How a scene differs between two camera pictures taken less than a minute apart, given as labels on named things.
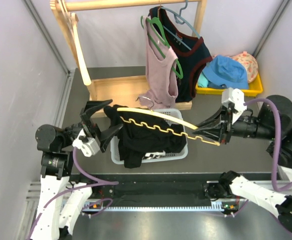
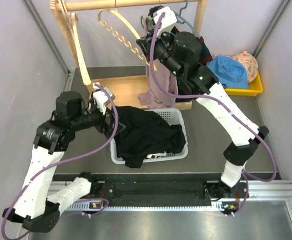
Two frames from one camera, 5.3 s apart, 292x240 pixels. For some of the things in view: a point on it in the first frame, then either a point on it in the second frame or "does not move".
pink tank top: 161,66 does not move
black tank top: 139,134 does not move
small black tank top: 132,161 does not move
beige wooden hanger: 74,18 does not move
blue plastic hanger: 180,19 does not move
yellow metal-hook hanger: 163,114 -> 115,10
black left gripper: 90,128 -> 107,130
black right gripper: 222,133 -> 145,44
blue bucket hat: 225,70 does not move
